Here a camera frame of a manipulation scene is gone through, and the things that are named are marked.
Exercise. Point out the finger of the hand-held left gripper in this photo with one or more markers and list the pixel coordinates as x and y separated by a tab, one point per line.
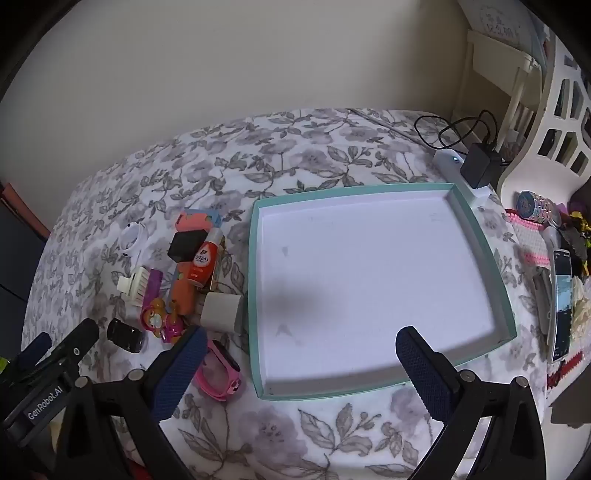
76	344
33	348

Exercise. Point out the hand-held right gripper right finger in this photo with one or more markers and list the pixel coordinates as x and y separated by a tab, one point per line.
425	374

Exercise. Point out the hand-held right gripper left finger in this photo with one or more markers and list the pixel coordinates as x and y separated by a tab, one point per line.
180	369

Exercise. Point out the pink wrist watch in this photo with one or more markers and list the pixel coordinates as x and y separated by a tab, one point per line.
221	364

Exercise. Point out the black toy car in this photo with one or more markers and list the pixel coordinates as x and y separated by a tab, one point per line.
124	337

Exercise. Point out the pink puppy figure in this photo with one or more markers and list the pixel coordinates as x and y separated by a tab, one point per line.
157	321

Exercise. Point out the white charger cube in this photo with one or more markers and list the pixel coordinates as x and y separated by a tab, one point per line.
219	311

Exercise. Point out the orange and blue case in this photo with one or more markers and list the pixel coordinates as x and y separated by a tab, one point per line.
182	295

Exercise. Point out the cream brush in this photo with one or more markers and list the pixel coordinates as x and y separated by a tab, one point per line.
134	281

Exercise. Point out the purple plastic strip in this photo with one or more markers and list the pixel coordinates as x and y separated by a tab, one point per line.
154	284

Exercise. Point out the teal rimmed white tray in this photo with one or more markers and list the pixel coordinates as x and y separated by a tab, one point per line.
369	277

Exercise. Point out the orange and white tube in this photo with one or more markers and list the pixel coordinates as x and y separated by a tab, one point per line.
203	258

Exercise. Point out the white watch band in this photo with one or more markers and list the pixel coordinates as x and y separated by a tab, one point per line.
123	240

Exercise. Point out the black plug adapter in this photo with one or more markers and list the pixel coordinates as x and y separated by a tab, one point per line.
184	247

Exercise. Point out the pink and blue case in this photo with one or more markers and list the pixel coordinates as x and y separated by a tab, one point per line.
194	221

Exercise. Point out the dark cabinet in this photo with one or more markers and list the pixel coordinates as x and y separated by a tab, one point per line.
14	258

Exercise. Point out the grey metal tool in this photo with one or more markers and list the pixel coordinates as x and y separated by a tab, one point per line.
542	304

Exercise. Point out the red beaded strip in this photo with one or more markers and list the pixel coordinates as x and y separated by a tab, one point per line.
565	369

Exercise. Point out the smartphone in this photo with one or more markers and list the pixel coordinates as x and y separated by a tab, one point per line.
561	314

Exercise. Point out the pink knitted cloth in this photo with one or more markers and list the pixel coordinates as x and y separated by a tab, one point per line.
531	240

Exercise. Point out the blue round tin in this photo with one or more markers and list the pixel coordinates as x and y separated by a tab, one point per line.
526	203

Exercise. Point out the yellow and black toy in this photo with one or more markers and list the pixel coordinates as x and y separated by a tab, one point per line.
577	235

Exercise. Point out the white power strip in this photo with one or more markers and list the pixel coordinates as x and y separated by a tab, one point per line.
445	161

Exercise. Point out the black power brick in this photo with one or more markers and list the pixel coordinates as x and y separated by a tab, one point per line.
480	164

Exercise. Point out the grey floral blanket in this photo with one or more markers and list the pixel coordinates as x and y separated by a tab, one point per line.
323	152

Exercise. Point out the white lattice furniture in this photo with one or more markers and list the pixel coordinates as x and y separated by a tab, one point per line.
554	69

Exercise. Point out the cream wooden frame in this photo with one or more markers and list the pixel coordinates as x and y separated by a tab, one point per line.
489	50

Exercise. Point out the white wall paper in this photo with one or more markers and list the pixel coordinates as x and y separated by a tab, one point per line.
503	23

